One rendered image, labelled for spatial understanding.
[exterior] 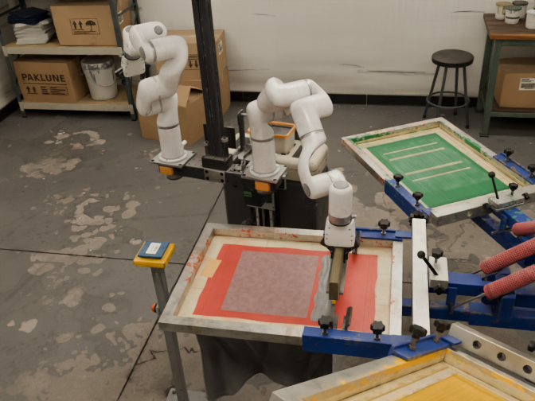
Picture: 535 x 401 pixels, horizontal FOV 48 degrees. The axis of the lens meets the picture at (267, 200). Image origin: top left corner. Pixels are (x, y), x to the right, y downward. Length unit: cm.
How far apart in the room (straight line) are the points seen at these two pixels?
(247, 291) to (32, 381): 160
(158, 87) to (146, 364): 154
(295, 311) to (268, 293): 14
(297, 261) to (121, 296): 171
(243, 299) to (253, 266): 19
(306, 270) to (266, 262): 16
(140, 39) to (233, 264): 91
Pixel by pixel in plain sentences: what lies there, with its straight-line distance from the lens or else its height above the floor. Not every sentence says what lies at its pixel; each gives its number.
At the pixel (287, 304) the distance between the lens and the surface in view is 210.
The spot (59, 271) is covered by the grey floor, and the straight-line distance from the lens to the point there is 410.
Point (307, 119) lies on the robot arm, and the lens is 198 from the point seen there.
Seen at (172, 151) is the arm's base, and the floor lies 118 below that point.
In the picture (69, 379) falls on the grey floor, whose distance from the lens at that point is 338.
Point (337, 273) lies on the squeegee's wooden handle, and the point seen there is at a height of 114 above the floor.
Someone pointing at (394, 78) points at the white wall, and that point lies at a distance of 582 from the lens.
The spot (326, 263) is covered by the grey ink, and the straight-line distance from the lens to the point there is 226.
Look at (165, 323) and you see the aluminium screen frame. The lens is 204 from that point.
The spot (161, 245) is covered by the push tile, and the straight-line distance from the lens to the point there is 242.
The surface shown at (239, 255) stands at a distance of 233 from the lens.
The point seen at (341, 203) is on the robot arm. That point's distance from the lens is 191.
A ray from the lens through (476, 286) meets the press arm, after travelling 211.
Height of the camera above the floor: 237
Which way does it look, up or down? 32 degrees down
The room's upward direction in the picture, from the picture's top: 4 degrees counter-clockwise
